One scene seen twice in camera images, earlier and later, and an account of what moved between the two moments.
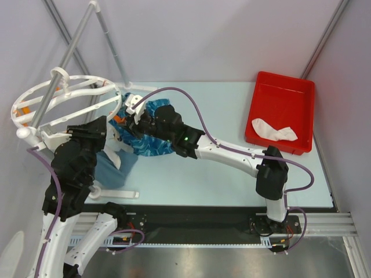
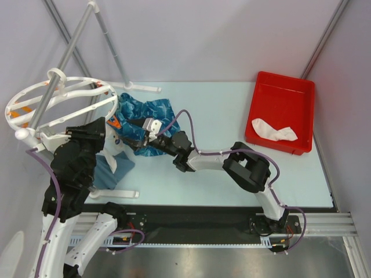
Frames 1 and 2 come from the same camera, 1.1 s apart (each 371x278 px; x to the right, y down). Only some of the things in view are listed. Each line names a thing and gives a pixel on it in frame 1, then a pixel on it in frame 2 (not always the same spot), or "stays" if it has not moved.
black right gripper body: (133, 125) → (145, 139)
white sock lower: (265, 131) stays
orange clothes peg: (119, 119) → (114, 121)
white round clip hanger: (63, 100) stays
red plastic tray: (280, 101) stays
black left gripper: (95, 130) stays
